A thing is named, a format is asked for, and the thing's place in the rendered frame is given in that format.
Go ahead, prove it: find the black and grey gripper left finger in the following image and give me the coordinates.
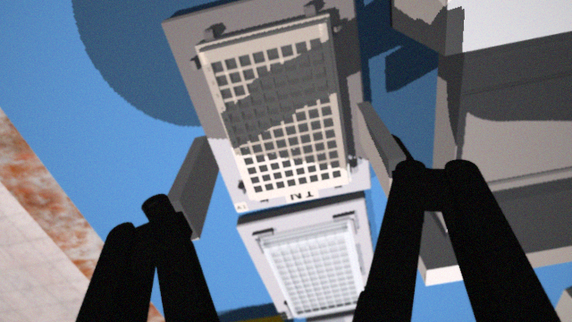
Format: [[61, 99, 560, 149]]
[[75, 135, 220, 322]]

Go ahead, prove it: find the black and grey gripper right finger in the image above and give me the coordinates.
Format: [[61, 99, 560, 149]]
[[352, 101, 561, 322]]

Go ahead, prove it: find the white multiwell plate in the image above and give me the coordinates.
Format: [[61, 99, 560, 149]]
[[259, 220, 364, 318]]

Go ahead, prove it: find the olive-brown open bin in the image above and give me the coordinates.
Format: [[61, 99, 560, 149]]
[[238, 316, 284, 322]]

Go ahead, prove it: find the white multi-well plate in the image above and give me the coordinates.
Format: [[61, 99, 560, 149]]
[[195, 13, 351, 200]]

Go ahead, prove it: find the blue bench mat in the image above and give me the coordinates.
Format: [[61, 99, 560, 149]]
[[0, 0, 476, 322]]

